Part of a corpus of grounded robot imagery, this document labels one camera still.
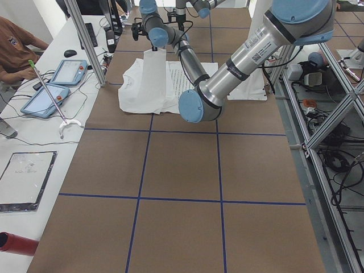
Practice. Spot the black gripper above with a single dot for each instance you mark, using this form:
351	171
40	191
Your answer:
154	48

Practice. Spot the white long-sleeve printed shirt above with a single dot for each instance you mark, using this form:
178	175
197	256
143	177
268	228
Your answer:
153	84

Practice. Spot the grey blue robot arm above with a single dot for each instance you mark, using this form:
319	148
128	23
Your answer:
286	22
161	35

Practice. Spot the black keyboard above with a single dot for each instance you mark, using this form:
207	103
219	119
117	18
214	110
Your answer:
90	31

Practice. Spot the blue teach pendant far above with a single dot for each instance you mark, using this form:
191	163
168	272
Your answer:
69	72

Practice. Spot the blue teach pendant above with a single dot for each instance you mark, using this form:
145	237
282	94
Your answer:
69	72
40	104

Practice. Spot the black computer mouse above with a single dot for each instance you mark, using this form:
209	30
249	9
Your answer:
69	53

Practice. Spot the reacher grabber stick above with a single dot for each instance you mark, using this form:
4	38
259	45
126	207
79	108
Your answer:
66	122

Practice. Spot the blue teach pendant near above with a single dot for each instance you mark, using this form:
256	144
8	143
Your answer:
40	104

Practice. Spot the person in brown shirt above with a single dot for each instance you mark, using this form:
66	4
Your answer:
15	53

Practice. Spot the red cylinder bottle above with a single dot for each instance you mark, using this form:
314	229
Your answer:
16	244

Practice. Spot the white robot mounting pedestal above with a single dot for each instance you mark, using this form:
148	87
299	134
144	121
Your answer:
252	88

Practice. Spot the aluminium frame rail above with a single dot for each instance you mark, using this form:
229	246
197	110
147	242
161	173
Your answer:
320	92

